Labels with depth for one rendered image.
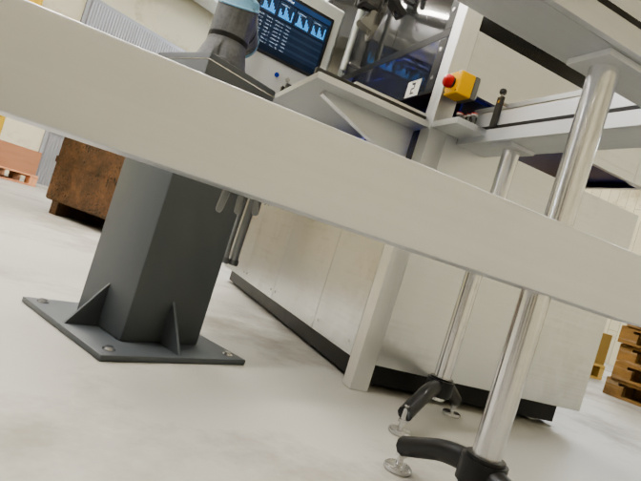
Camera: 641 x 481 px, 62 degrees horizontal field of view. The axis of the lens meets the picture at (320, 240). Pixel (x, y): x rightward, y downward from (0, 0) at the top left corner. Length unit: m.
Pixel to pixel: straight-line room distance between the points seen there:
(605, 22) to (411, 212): 0.44
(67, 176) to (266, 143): 4.21
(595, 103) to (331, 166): 0.50
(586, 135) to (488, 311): 1.04
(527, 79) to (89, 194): 3.47
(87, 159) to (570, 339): 3.75
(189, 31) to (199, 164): 11.18
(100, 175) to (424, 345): 3.28
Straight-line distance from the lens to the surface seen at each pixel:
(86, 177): 4.64
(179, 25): 11.70
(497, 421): 0.98
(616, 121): 1.37
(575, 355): 2.27
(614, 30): 1.00
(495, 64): 1.92
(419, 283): 1.75
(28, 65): 0.67
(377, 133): 1.76
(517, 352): 0.96
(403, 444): 1.16
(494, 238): 0.85
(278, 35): 2.66
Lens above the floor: 0.39
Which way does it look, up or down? 1 degrees up
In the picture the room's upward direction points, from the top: 17 degrees clockwise
